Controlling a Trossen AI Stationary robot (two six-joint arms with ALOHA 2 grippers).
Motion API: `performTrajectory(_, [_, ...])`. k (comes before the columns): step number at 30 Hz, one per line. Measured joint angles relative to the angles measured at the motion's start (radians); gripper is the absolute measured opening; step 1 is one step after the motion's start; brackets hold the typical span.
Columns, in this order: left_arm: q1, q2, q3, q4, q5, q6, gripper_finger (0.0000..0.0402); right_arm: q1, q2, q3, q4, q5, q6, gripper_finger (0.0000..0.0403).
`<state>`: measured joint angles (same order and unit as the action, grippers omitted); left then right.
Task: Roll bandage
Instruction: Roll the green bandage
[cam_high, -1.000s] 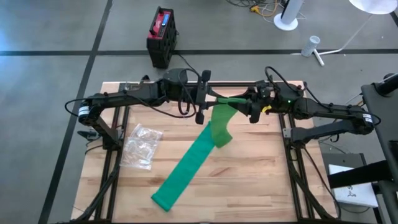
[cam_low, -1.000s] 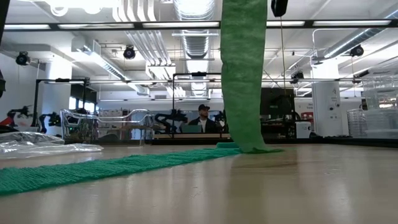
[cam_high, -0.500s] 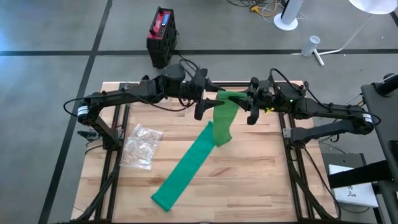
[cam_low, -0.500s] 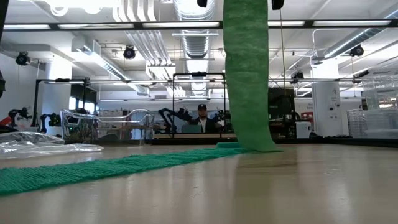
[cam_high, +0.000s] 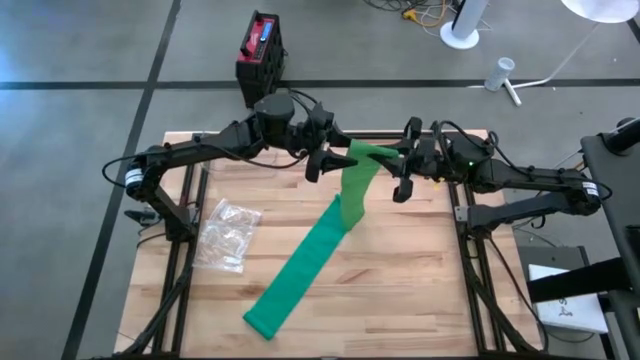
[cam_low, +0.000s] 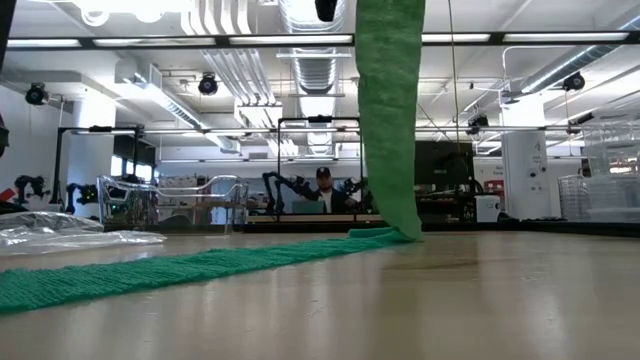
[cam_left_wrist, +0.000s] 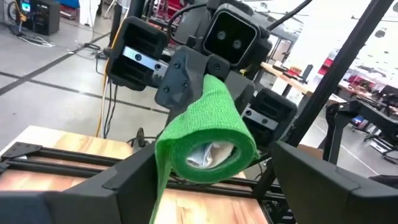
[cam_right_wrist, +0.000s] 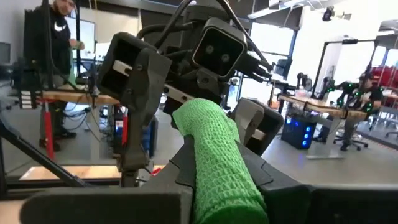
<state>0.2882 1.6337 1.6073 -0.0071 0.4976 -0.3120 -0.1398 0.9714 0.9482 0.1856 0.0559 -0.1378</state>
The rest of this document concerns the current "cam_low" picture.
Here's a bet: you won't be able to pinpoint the light green bandage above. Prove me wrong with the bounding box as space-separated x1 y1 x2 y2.
354 0 427 243

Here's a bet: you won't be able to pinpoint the black ceiling spotlight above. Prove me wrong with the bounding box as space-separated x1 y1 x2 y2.
24 82 50 107
562 71 587 93
197 73 220 97

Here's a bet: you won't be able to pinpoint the person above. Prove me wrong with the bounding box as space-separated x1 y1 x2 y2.
313 166 352 215

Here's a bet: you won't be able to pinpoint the black monitor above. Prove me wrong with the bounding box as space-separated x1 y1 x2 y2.
413 140 475 224

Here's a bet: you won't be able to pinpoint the clear plastic container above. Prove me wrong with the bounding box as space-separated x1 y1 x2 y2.
97 174 250 235

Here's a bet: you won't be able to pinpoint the white appliance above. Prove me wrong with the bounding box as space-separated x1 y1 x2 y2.
474 194 502 223

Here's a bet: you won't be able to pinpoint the stacked clear plastic containers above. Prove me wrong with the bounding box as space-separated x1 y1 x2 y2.
557 107 640 224

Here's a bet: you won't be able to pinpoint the clear plastic bag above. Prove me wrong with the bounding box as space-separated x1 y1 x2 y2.
0 210 167 257

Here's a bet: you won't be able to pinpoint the hanging yellow cable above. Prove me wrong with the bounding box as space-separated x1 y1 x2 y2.
446 0 464 161

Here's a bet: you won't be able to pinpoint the black metal table frame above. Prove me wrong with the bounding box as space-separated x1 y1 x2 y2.
0 0 640 239

